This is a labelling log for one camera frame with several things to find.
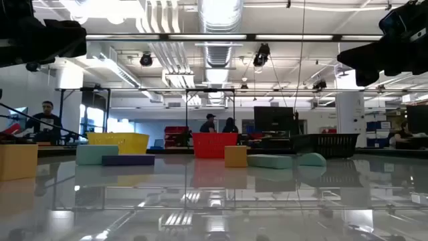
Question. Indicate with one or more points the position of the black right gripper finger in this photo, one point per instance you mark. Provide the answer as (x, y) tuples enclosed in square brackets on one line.
[(364, 55), (366, 77)]

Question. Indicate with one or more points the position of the lit computer screen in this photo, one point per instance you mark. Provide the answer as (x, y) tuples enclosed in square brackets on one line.
[(18, 114)]

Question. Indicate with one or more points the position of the purple foam block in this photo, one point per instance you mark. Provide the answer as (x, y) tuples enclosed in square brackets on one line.
[(130, 160)]

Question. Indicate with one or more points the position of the silver ventilation duct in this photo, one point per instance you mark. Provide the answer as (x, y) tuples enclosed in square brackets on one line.
[(219, 20)]

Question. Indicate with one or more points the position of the black monitor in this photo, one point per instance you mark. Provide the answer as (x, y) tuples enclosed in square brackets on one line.
[(418, 118), (274, 120)]

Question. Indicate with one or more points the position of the person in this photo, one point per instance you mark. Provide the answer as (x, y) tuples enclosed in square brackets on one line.
[(45, 124), (399, 135), (230, 126), (208, 125)]

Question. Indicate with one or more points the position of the teal rounded foam block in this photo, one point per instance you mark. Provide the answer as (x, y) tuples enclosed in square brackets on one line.
[(312, 160)]

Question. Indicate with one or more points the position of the black ceiling camera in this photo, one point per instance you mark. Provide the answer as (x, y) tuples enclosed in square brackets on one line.
[(320, 84), (261, 57), (32, 67), (146, 60)]

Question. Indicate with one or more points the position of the black metal frame stand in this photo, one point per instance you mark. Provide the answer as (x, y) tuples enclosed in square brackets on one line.
[(210, 90), (85, 89)]

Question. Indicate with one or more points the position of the orange foam block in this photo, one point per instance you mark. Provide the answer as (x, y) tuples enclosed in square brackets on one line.
[(235, 156), (16, 162)]

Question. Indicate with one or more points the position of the blue storage bins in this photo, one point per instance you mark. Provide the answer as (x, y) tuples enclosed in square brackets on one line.
[(378, 134)]

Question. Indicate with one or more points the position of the red storage bins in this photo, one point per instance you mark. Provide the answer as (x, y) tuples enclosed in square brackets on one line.
[(175, 134)]

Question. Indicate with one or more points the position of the black plastic basket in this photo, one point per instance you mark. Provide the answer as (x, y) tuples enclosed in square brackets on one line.
[(327, 144)]

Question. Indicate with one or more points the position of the white pillar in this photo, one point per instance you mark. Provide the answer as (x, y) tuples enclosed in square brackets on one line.
[(349, 114)]

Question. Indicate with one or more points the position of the red plastic basket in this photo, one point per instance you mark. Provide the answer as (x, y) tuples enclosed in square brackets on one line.
[(210, 144)]

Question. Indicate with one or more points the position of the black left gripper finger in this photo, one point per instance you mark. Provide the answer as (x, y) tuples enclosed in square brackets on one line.
[(36, 58), (67, 38)]

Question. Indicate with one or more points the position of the yellow plastic basket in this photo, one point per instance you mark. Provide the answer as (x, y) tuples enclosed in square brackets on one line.
[(120, 142)]

